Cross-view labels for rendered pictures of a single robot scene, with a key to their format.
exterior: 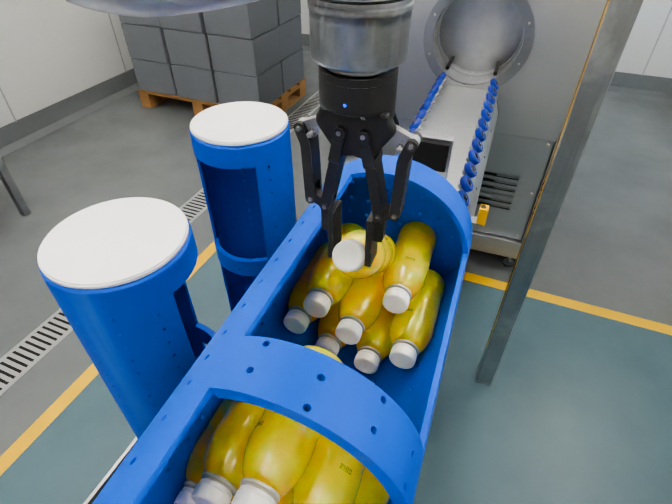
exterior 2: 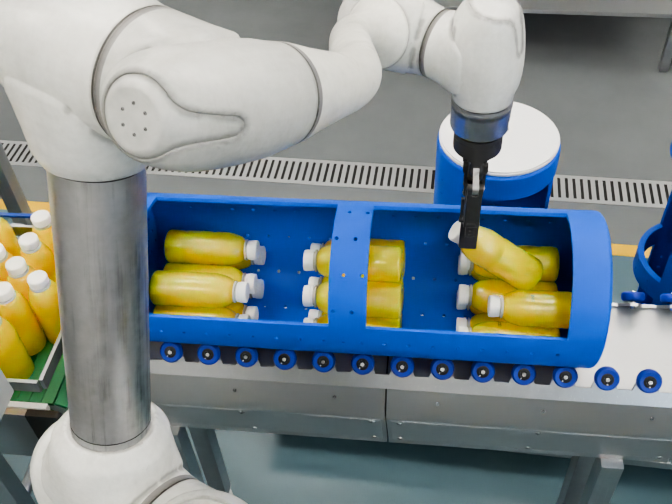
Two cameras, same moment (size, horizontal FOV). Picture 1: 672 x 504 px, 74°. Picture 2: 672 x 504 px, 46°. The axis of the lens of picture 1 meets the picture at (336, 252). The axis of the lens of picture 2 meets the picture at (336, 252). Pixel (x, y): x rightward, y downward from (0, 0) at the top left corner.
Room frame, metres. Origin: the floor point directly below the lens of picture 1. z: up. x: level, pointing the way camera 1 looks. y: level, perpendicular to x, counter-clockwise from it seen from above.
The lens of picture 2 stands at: (0.02, -0.93, 2.21)
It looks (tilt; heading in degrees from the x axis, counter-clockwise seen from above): 46 degrees down; 79
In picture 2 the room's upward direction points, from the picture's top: 4 degrees counter-clockwise
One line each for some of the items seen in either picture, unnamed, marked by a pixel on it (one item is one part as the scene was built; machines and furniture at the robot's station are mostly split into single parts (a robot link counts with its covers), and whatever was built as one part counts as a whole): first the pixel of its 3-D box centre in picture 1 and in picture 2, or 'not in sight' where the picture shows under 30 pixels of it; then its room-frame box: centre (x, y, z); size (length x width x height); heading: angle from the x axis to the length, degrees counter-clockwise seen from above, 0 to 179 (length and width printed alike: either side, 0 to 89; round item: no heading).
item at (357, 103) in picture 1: (357, 110); (476, 151); (0.43, -0.02, 1.40); 0.08 x 0.07 x 0.09; 70
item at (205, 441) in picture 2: not in sight; (206, 442); (-0.14, 0.27, 0.31); 0.06 x 0.06 x 0.63; 70
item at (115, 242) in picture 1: (116, 238); (498, 136); (0.69, 0.43, 1.03); 0.28 x 0.28 x 0.01
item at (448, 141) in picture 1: (428, 165); not in sight; (1.02, -0.24, 1.00); 0.10 x 0.04 x 0.15; 70
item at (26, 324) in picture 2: not in sight; (18, 320); (-0.42, 0.23, 0.98); 0.07 x 0.07 x 0.16
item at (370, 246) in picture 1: (371, 237); (468, 232); (0.42, -0.04, 1.25); 0.03 x 0.01 x 0.07; 160
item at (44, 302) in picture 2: not in sight; (51, 309); (-0.35, 0.24, 0.98); 0.07 x 0.07 x 0.16
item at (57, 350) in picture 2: not in sight; (77, 303); (-0.30, 0.25, 0.96); 0.40 x 0.01 x 0.03; 70
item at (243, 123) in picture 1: (239, 122); not in sight; (1.22, 0.28, 1.03); 0.28 x 0.28 x 0.01
